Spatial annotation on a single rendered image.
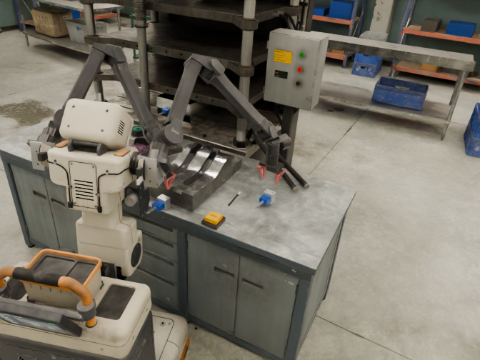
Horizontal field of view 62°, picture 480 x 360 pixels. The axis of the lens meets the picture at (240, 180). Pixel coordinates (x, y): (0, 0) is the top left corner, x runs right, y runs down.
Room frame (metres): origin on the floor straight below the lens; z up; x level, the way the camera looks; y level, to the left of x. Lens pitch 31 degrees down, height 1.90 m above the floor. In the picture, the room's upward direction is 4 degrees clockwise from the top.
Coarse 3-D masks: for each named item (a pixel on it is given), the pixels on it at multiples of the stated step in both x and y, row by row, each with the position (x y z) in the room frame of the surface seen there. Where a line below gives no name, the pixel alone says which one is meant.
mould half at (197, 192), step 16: (192, 144) 1.95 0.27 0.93; (176, 160) 1.83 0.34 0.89; (192, 160) 1.82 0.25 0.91; (224, 160) 1.80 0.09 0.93; (240, 160) 1.95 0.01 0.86; (176, 176) 1.68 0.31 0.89; (208, 176) 1.70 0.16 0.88; (224, 176) 1.79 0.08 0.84; (160, 192) 1.60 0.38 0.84; (192, 192) 1.54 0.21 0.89; (208, 192) 1.64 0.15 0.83; (192, 208) 1.52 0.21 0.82
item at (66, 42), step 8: (32, 0) 6.97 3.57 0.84; (40, 0) 6.84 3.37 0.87; (48, 0) 6.82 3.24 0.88; (56, 0) 6.88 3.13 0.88; (64, 0) 6.94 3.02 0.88; (72, 8) 6.37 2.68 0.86; (80, 8) 6.30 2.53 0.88; (96, 8) 6.40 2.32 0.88; (104, 8) 6.47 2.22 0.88; (112, 8) 6.59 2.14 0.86; (120, 8) 6.71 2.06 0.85; (24, 24) 7.31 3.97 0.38; (120, 24) 6.74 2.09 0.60; (24, 32) 7.27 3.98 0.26; (32, 32) 7.31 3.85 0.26; (48, 40) 6.88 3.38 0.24; (56, 40) 6.90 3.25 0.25; (64, 40) 6.94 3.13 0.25; (72, 48) 6.50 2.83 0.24; (80, 48) 6.47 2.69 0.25; (88, 48) 6.50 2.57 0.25
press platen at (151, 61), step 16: (160, 64) 3.06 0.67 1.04; (176, 64) 3.09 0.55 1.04; (96, 80) 2.72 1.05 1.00; (112, 80) 2.74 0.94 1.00; (160, 80) 2.68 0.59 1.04; (176, 80) 2.71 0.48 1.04; (256, 80) 2.83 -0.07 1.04; (192, 96) 2.48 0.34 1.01; (208, 96) 2.43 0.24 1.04; (224, 96) 2.44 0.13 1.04; (256, 96) 2.52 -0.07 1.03
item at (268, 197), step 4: (264, 192) 1.64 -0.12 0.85; (268, 192) 1.64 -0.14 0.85; (272, 192) 1.65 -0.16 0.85; (264, 196) 1.62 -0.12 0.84; (268, 196) 1.63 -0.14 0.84; (272, 196) 1.63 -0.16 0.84; (260, 200) 1.61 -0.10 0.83; (264, 200) 1.60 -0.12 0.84; (268, 200) 1.60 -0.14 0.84; (272, 200) 1.63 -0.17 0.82; (260, 204) 1.57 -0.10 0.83; (264, 204) 1.59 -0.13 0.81
